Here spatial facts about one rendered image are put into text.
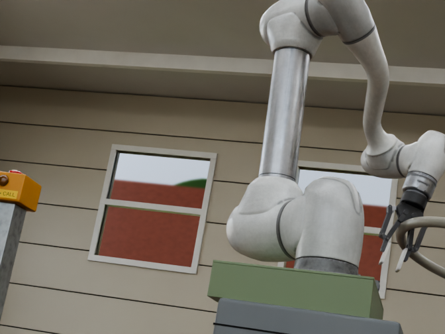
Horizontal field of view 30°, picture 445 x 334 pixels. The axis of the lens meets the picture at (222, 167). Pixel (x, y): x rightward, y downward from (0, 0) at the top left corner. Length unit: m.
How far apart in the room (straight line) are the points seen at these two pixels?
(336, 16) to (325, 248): 0.65
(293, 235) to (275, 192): 0.15
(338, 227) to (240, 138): 7.75
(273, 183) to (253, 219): 0.11
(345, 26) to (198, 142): 7.61
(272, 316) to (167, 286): 7.66
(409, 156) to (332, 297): 0.81
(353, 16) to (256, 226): 0.62
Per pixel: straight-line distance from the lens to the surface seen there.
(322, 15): 2.27
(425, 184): 2.47
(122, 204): 9.83
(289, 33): 2.30
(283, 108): 2.22
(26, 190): 2.32
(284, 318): 1.81
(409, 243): 2.44
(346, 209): 1.99
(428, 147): 2.51
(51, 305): 9.95
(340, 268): 1.95
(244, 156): 9.60
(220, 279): 1.87
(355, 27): 2.26
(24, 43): 9.58
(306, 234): 1.98
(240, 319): 1.83
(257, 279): 1.86
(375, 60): 2.33
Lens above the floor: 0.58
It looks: 16 degrees up
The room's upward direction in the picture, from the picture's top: 10 degrees clockwise
